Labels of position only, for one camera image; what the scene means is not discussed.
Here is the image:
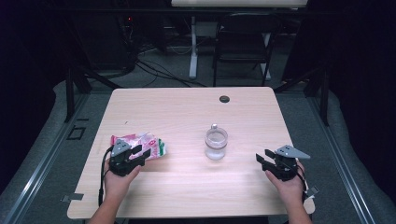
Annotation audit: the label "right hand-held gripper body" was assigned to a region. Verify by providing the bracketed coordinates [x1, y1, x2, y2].
[262, 145, 311, 182]

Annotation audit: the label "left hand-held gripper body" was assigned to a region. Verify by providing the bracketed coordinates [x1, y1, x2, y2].
[107, 138, 148, 177]

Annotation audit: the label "white and red seasoning bag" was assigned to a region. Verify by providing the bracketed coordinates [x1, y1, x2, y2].
[110, 132, 167, 161]

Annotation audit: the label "clear plastic jar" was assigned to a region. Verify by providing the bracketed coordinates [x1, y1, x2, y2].
[204, 123, 229, 161]

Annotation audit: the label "person's left hand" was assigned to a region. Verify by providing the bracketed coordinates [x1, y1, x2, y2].
[103, 158, 142, 200]

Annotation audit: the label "person's right hand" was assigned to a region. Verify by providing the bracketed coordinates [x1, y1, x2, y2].
[264, 169, 306, 203]

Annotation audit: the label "grey tape piece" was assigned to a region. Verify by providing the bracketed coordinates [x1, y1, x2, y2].
[306, 186, 320, 200]
[61, 192, 84, 203]

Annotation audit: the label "black metal stand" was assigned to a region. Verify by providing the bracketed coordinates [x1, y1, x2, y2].
[64, 66, 123, 123]
[274, 66, 331, 127]

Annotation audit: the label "black folding chair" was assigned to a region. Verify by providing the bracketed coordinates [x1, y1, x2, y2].
[213, 12, 283, 88]

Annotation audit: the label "white desk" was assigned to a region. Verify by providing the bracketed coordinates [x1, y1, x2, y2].
[171, 0, 309, 81]

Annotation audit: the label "left hand-held gripper cable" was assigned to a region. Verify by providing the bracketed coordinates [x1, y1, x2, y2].
[98, 146, 114, 208]

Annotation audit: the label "hand-held gripper cable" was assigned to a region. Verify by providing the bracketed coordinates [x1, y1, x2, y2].
[98, 146, 114, 208]
[295, 163, 310, 203]

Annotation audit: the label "right hand-held gripper cable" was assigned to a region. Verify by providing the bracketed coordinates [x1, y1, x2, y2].
[295, 163, 310, 203]

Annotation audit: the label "metal floor rail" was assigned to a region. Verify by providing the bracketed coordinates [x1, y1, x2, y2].
[0, 92, 92, 224]
[306, 92, 378, 224]

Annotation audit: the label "black floor cables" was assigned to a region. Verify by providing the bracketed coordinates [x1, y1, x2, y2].
[134, 59, 207, 89]

